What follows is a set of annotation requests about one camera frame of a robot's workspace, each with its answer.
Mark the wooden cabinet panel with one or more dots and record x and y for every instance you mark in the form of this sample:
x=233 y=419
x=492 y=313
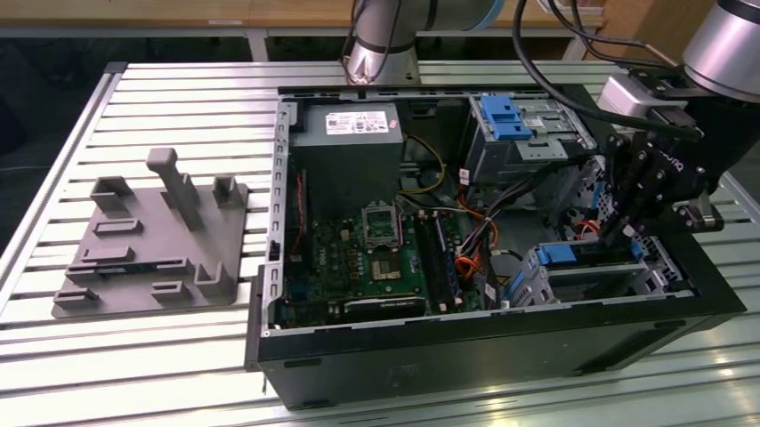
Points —
x=665 y=22

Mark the grey parts rack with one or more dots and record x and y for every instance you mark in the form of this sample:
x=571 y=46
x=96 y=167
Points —
x=154 y=249

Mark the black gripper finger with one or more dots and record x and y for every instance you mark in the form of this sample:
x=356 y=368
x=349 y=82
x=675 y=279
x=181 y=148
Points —
x=617 y=187
x=648 y=195

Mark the hard disk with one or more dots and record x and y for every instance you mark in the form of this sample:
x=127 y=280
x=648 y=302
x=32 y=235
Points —
x=555 y=255

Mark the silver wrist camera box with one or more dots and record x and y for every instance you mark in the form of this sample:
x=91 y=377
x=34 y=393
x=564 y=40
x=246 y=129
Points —
x=624 y=98

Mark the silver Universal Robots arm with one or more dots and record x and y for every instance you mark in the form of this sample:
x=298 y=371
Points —
x=386 y=44

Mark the blue drive cage latch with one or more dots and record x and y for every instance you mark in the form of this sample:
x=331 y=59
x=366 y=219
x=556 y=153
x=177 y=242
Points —
x=505 y=120

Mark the metal disk bay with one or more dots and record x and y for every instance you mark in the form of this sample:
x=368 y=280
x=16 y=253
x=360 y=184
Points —
x=593 y=289

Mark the green motherboard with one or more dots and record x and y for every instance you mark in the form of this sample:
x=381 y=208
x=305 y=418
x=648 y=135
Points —
x=333 y=249

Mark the wooden desk with white frame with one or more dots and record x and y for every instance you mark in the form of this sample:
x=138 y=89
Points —
x=178 y=11

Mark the metal optical drive cage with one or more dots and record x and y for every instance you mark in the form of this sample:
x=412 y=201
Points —
x=534 y=151

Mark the CPU socket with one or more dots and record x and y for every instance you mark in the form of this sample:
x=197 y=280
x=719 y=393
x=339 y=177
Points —
x=380 y=222

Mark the black open PC case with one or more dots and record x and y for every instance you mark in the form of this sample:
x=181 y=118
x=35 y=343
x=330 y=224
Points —
x=474 y=356

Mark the black power supply unit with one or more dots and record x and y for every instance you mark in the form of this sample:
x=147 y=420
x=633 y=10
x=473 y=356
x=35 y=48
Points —
x=345 y=169

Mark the black RAM slot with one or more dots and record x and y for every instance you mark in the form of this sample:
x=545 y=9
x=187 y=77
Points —
x=429 y=258

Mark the square motherboard chip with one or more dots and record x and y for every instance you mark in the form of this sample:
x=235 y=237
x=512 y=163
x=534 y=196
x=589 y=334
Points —
x=388 y=269

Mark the black graphics card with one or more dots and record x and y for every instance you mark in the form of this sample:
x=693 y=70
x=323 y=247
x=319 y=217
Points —
x=386 y=307

